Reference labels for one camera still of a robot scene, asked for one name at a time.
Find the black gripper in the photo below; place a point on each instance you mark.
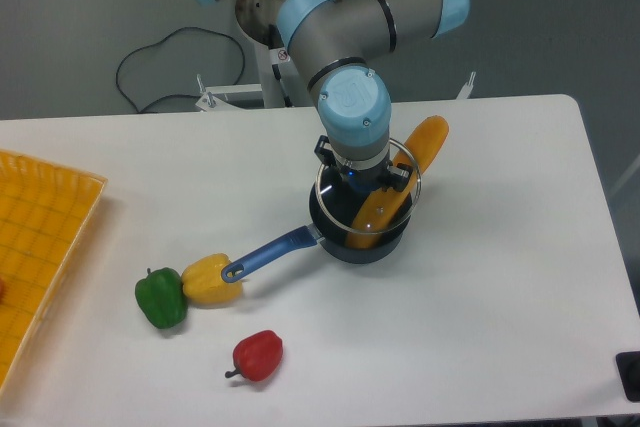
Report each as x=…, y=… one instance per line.
x=381, y=175

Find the glass pot lid blue knob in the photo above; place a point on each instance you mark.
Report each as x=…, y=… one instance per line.
x=338, y=204

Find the dark blue saucepan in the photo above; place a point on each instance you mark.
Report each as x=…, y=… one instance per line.
x=318, y=232

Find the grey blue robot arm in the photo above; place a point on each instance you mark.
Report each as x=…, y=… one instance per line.
x=331, y=43

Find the long yellow squash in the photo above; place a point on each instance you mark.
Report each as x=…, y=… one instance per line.
x=425, y=147

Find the yellow bell pepper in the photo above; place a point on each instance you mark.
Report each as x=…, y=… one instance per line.
x=203, y=284

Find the red bell pepper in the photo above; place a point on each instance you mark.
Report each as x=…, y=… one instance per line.
x=257, y=357

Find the green bell pepper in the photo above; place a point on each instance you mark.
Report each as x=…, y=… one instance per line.
x=161, y=299

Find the yellow plastic basket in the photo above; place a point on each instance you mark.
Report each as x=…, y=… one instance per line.
x=45, y=210

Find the black device at table edge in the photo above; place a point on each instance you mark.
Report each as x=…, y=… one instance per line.
x=628, y=367

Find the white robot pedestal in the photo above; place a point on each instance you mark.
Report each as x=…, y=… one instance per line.
x=280, y=82

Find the white metal base frame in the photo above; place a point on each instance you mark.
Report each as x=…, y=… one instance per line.
x=229, y=98

